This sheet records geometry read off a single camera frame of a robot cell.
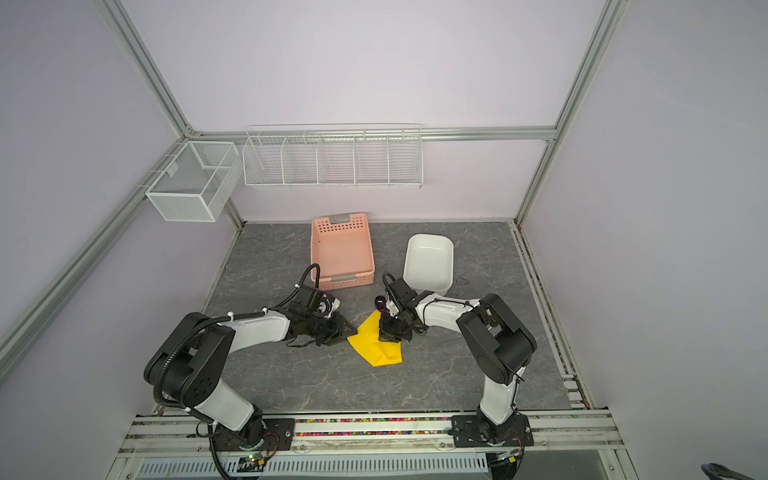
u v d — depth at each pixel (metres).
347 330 0.86
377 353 0.87
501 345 0.48
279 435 0.74
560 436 0.74
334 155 1.02
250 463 0.72
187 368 0.46
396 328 0.80
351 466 1.58
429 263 1.06
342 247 1.11
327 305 0.84
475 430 0.74
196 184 0.96
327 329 0.81
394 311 0.85
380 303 0.96
